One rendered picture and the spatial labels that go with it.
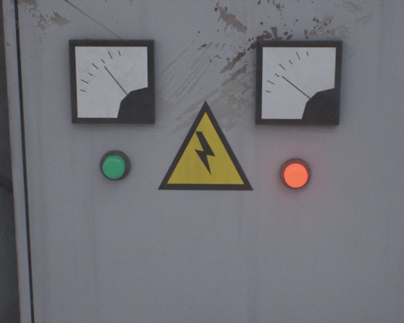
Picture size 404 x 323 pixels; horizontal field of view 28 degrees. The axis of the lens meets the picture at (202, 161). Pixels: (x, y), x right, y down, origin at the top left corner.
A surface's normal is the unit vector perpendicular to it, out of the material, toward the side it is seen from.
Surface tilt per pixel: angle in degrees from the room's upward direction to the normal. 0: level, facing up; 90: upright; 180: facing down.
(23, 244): 90
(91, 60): 90
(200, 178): 90
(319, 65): 90
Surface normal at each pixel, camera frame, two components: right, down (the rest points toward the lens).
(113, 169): -0.04, 0.24
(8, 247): 0.96, 0.07
